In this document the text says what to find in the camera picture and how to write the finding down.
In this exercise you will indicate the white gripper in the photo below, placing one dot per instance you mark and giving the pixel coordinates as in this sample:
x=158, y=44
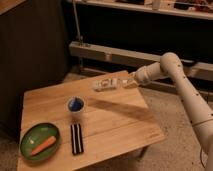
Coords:
x=138, y=77

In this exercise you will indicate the clear plastic bottle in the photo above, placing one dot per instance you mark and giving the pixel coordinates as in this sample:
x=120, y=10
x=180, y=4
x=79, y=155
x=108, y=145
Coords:
x=106, y=84

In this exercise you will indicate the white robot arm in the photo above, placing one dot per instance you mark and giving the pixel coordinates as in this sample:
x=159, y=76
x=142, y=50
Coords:
x=198, y=110

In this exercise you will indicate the metal pole stand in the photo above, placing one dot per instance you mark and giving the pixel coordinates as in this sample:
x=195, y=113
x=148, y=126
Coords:
x=79, y=37

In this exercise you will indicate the wooden table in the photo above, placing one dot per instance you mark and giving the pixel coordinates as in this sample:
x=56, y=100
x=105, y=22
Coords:
x=113, y=123

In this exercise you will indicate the black white striped block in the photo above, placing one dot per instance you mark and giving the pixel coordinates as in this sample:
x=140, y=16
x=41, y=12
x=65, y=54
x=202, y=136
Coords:
x=76, y=139

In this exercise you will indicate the orange carrot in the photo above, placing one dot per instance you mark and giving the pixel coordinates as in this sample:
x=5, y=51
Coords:
x=45, y=144

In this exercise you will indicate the green plate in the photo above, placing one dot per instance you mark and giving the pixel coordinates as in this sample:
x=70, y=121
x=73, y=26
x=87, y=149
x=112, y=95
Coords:
x=35, y=136

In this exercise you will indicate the black handle on shelf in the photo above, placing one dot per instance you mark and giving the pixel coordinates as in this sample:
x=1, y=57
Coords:
x=188, y=63

